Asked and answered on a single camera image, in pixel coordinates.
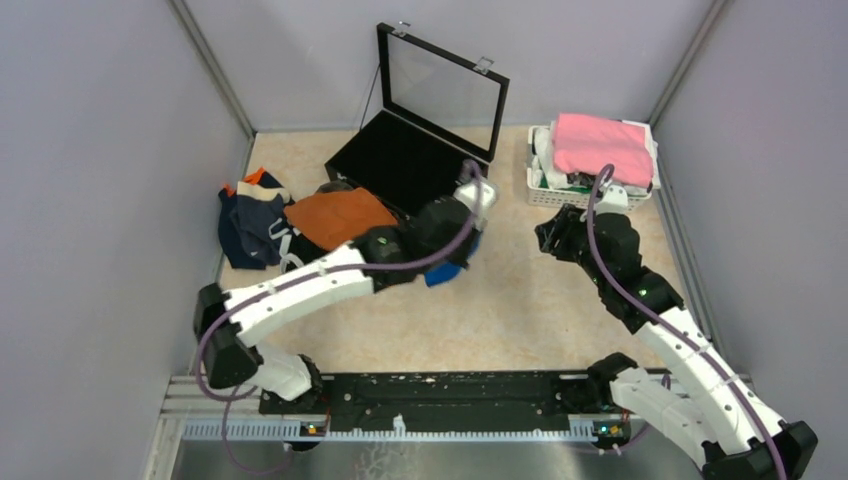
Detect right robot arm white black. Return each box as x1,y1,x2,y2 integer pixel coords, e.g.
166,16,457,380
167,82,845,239
534,188,818,479

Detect purple cable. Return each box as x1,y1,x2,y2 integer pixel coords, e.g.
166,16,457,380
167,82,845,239
193,158,484,477
585,163,790,480

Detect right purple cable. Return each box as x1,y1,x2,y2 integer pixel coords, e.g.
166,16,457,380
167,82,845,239
585,163,790,480

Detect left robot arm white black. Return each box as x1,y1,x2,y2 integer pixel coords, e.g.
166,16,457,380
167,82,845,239
193,177,498,414

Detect white cloths in basket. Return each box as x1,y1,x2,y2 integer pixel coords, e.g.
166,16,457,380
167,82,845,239
529,120,662,198

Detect royal blue underwear white trim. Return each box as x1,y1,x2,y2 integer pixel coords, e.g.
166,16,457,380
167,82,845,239
424,230,482,288

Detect black underwear white trim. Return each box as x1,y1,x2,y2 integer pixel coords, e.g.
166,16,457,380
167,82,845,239
268,218,328,273

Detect pink folded cloth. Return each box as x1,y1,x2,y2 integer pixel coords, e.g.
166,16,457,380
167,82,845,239
551,113,655,189

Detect white plastic basket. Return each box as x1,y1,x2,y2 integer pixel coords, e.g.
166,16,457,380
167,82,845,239
525,120,661,211

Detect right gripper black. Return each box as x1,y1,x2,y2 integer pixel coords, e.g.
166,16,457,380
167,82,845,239
536,203,610,288

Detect olive grey underwear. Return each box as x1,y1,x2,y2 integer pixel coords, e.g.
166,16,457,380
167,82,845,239
316,180,354,194

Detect dark blue underwear cream waistband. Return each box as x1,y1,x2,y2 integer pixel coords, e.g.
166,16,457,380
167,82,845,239
231,181,293,268

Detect orange underwear cream waistband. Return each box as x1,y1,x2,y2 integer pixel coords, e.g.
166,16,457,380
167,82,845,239
283,188,399,251

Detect navy underwear orange waistband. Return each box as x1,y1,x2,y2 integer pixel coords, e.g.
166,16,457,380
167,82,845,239
217,184,276,270

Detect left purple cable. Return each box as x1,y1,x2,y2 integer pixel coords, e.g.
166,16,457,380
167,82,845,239
193,158,484,477

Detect black display case glass lid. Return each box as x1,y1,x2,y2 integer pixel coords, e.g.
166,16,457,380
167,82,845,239
323,22,511,217

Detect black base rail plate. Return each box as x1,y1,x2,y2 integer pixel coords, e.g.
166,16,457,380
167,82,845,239
258,370,638,440

